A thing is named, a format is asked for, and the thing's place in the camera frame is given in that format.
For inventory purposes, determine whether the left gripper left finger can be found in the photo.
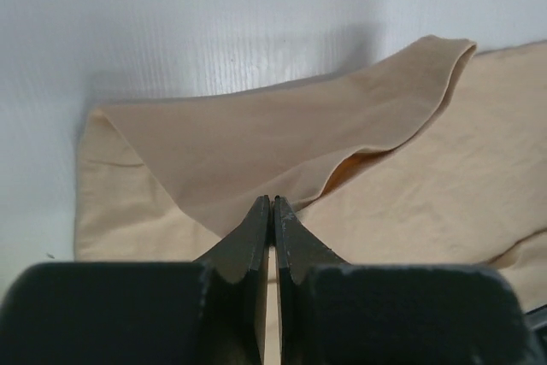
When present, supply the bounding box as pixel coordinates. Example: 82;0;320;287
1;196;270;364

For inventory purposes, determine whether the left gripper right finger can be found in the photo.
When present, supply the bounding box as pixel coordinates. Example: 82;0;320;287
273;197;537;364

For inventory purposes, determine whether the beige t shirt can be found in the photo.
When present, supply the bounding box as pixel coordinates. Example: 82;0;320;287
74;36;546;364

